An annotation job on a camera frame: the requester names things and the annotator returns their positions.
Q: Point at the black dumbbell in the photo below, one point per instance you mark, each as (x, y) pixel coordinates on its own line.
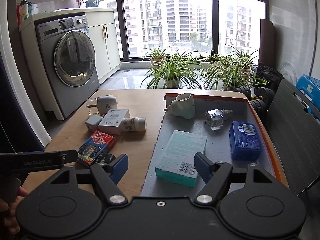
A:
(258, 105)
(265, 92)

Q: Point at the brown upright board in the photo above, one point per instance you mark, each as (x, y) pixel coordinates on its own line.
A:
(266, 42)

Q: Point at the person's left hand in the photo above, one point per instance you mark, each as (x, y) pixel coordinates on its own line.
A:
(22, 192)

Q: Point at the silver washing machine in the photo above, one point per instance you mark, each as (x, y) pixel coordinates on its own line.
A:
(47, 67)

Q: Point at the black plug charger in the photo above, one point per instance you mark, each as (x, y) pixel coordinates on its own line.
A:
(105, 158)

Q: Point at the white pill bottle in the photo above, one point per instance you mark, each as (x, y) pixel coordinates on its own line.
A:
(133, 124)

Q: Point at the white detergent bottle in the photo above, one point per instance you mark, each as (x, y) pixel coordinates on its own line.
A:
(24, 10)

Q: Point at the spider plant in tan pot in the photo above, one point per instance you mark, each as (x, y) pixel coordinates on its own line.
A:
(157, 59)

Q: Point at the orange cardboard box lid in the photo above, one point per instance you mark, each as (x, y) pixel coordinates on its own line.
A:
(217, 142)

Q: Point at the dark cloth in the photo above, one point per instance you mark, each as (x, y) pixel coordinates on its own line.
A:
(268, 73)

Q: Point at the blue plastic stool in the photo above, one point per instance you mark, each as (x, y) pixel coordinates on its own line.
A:
(307, 82)

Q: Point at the potted spider plant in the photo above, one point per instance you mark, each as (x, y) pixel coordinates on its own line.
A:
(246, 67)
(230, 86)

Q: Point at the teal paper box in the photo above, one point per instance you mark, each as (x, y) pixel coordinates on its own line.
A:
(180, 150)

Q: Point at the red playing card box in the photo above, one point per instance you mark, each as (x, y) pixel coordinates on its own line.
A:
(96, 145)

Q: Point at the black window frame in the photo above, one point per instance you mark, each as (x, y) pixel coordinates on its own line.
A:
(213, 17)

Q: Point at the white laundry cabinet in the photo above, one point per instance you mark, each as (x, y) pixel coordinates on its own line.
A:
(110, 50)

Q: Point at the blue plastic box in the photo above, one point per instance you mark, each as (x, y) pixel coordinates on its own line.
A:
(245, 142)

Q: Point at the white cube adapter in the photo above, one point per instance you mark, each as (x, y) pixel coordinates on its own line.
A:
(92, 123)

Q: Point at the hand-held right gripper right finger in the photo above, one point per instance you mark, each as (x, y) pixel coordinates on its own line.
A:
(203, 166)

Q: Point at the white vaporizer with green button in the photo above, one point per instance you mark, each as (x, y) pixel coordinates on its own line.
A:
(107, 103)

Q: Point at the dark sliding door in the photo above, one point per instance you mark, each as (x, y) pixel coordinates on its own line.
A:
(17, 120)

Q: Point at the teal detergent bottle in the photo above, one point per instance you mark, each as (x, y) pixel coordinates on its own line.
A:
(30, 8)

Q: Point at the clear liquid refill bottle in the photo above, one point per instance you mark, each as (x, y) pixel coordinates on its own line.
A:
(215, 118)

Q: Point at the white fan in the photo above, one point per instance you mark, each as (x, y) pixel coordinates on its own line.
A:
(287, 71)

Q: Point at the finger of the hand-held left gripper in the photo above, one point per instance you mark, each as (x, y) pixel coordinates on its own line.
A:
(70, 156)

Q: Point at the white plug-in vaporizer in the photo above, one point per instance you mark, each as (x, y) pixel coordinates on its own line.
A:
(183, 107)

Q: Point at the grey chair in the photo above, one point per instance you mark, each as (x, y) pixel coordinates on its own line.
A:
(287, 130)

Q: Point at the spider plant in white pot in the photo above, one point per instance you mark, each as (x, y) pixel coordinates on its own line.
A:
(172, 82)

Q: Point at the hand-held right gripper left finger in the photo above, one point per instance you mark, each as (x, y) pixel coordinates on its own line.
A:
(119, 167)

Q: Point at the white paper box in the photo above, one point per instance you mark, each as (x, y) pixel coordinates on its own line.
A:
(112, 121)

